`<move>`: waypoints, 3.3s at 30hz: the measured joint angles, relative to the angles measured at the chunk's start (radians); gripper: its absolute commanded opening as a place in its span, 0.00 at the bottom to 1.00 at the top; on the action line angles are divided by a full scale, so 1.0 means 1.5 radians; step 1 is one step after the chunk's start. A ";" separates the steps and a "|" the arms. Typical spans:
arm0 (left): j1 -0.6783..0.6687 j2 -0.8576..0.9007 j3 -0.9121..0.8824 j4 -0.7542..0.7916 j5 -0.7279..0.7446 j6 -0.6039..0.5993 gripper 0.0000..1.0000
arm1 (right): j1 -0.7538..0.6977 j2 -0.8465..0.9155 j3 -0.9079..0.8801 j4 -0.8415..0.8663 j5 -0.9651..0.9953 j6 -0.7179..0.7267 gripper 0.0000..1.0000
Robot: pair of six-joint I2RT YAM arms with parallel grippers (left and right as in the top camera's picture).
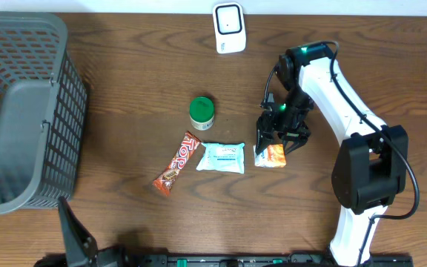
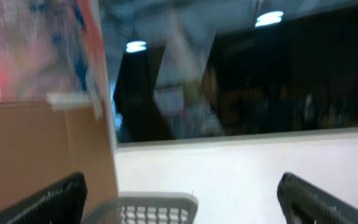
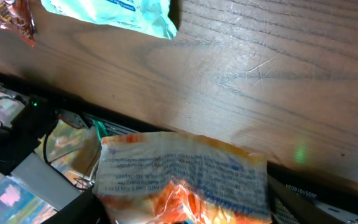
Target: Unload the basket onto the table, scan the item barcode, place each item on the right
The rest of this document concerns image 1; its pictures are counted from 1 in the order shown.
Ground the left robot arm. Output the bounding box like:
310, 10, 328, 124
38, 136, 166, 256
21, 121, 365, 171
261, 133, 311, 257
34, 197, 133, 267

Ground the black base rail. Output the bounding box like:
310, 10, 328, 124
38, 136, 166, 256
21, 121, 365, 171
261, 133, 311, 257
124, 252, 414, 267

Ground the white barcode scanner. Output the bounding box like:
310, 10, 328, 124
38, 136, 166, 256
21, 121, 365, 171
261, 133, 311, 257
212, 2, 246, 54

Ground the red Top chocolate bar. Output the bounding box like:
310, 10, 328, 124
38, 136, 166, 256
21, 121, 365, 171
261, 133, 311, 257
152, 131, 201, 196

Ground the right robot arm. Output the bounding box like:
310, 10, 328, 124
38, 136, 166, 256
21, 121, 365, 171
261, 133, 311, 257
254, 41, 408, 266

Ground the green lid jar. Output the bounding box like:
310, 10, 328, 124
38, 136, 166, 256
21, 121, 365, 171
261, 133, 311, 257
189, 96, 215, 131

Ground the orange tissue pack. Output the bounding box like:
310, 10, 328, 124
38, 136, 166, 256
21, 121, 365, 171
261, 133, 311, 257
254, 144, 286, 168

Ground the grey plastic mesh basket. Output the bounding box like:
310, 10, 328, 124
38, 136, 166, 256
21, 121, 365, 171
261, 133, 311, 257
0, 12, 88, 214

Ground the teal wet wipes pack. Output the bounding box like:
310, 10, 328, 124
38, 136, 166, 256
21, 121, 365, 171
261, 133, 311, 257
196, 143, 245, 174

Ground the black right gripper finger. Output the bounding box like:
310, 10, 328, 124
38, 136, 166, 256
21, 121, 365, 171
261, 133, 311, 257
255, 128, 274, 155
280, 131, 310, 155

